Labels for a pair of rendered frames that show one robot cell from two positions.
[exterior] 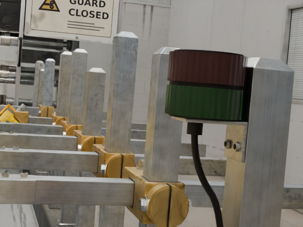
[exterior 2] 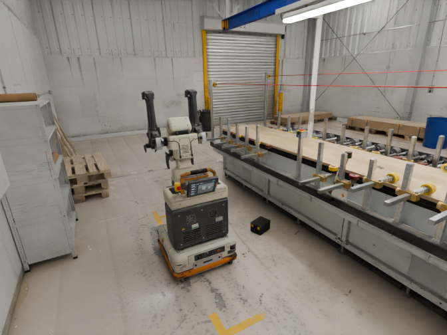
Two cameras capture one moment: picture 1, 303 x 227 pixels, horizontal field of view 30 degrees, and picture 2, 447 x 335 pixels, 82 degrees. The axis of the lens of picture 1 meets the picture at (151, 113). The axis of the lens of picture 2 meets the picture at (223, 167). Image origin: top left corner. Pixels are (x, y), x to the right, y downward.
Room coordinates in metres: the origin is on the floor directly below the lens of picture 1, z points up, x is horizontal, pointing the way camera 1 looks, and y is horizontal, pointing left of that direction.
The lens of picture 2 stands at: (2.27, -1.48, 1.72)
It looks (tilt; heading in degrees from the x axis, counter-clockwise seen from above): 19 degrees down; 169
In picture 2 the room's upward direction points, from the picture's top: 1 degrees counter-clockwise
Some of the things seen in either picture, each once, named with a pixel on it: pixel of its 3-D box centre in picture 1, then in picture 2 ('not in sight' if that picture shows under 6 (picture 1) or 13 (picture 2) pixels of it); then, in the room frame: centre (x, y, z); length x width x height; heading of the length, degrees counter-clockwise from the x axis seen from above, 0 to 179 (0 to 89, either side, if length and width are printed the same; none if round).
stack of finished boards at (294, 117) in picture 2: not in sight; (303, 116); (-7.21, 3.72, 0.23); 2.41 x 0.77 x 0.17; 108
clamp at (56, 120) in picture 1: (61, 124); not in sight; (1.67, 0.26, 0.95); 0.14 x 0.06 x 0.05; 16
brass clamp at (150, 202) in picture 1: (153, 195); (372, 182); (0.71, -0.01, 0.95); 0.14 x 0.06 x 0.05; 16
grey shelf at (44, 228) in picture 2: not in sight; (38, 178); (-0.58, -2.88, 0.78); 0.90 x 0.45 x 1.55; 16
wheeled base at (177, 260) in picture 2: not in sight; (194, 241); (0.01, -1.34, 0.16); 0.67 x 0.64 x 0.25; 15
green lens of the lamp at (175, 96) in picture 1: (204, 101); not in sight; (0.43, -0.04, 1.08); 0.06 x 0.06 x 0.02
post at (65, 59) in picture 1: (61, 133); not in sight; (1.65, 0.26, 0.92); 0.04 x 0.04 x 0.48; 16
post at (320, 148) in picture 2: not in sight; (318, 166); (0.21, -0.15, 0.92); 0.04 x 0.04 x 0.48; 16
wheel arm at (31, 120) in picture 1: (88, 124); not in sight; (1.71, 0.19, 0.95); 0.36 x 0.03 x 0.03; 106
